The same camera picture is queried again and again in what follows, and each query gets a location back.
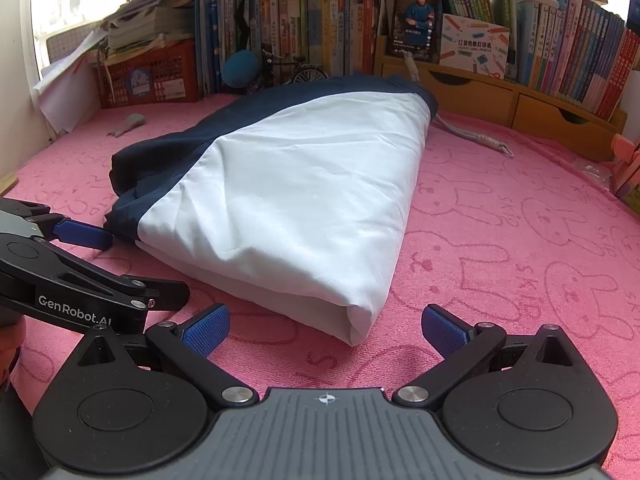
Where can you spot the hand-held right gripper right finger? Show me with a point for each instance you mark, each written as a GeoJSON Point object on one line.
{"type": "Point", "coordinates": [442, 330]}

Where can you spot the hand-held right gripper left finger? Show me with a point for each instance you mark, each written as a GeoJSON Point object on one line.
{"type": "Point", "coordinates": [210, 322]}

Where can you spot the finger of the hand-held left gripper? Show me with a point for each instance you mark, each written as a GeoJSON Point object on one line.
{"type": "Point", "coordinates": [165, 294]}
{"type": "Point", "coordinates": [75, 232]}

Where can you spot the navy and white jacket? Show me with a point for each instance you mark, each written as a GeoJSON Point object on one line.
{"type": "Point", "coordinates": [300, 185]}

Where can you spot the pink rabbit-print blanket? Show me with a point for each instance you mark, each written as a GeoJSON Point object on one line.
{"type": "Point", "coordinates": [500, 260]}

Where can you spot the red plastic basket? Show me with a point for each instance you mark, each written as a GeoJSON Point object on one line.
{"type": "Point", "coordinates": [165, 75]}

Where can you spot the clear plastic bag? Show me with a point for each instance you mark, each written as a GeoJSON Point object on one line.
{"type": "Point", "coordinates": [592, 170]}

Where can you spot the stack of papers and booklets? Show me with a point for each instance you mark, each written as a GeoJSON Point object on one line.
{"type": "Point", "coordinates": [150, 20]}

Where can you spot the blue plush ball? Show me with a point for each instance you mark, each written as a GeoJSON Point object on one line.
{"type": "Point", "coordinates": [240, 70]}

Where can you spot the window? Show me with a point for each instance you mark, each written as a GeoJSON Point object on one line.
{"type": "Point", "coordinates": [75, 0]}

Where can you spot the wooden drawer organizer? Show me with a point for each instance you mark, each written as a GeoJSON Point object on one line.
{"type": "Point", "coordinates": [475, 95]}

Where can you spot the pink toy house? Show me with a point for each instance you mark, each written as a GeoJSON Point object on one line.
{"type": "Point", "coordinates": [627, 160]}

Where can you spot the miniature black bicycle model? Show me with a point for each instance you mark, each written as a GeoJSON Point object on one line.
{"type": "Point", "coordinates": [305, 76]}

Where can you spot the white box with colourful print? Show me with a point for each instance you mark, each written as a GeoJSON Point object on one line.
{"type": "Point", "coordinates": [475, 45]}

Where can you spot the row of tall upright books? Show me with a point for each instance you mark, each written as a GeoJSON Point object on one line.
{"type": "Point", "coordinates": [325, 25]}

